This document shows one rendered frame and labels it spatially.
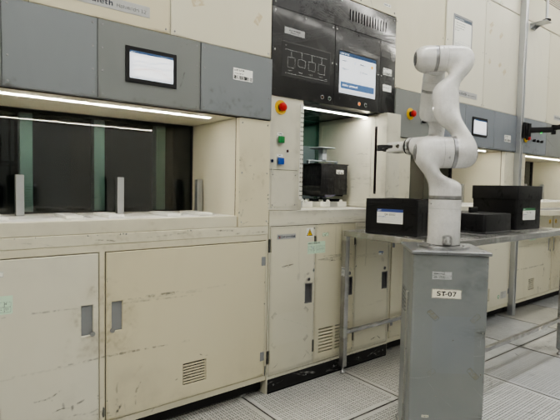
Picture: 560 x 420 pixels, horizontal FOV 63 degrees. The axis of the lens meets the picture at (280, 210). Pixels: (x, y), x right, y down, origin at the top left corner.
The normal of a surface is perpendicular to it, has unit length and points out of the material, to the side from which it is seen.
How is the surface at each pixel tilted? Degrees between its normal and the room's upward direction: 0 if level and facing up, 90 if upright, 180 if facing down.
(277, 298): 90
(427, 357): 90
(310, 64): 90
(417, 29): 90
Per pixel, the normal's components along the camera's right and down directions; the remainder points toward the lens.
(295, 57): 0.61, 0.05
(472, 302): -0.12, 0.05
